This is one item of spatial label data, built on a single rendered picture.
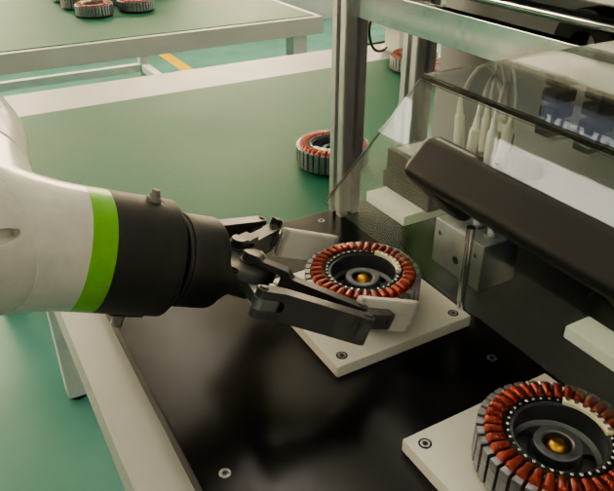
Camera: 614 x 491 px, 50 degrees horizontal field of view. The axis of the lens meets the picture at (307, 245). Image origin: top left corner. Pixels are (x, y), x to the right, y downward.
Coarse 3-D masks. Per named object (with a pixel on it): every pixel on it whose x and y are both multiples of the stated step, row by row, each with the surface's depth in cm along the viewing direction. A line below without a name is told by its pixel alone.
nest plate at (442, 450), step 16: (464, 416) 51; (432, 432) 50; (448, 432) 50; (464, 432) 50; (416, 448) 49; (432, 448) 49; (448, 448) 49; (464, 448) 49; (416, 464) 48; (432, 464) 47; (448, 464) 47; (464, 464) 47; (592, 464) 47; (432, 480) 47; (448, 480) 46; (464, 480) 46
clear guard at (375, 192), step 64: (512, 64) 34; (576, 64) 34; (384, 128) 33; (448, 128) 30; (512, 128) 28; (576, 128) 26; (384, 192) 31; (576, 192) 24; (448, 256) 27; (512, 256) 25; (512, 320) 24; (576, 320) 22; (576, 384) 21
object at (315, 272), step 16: (320, 256) 65; (336, 256) 65; (352, 256) 66; (368, 256) 66; (384, 256) 65; (320, 272) 62; (336, 272) 66; (352, 272) 64; (368, 272) 64; (384, 272) 66; (400, 272) 63; (416, 272) 63; (336, 288) 60; (352, 288) 60; (368, 288) 63; (384, 288) 60; (400, 288) 60; (416, 288) 61
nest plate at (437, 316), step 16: (304, 272) 69; (432, 288) 67; (432, 304) 64; (448, 304) 64; (416, 320) 62; (432, 320) 62; (448, 320) 62; (464, 320) 62; (304, 336) 61; (320, 336) 60; (368, 336) 60; (384, 336) 60; (400, 336) 60; (416, 336) 60; (432, 336) 61; (320, 352) 59; (336, 352) 58; (352, 352) 58; (368, 352) 58; (384, 352) 58; (400, 352) 60; (336, 368) 56; (352, 368) 57
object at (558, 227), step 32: (416, 160) 25; (448, 160) 24; (448, 192) 24; (480, 192) 23; (512, 192) 22; (512, 224) 21; (544, 224) 21; (576, 224) 20; (544, 256) 21; (576, 256) 20; (608, 256) 19; (608, 288) 19
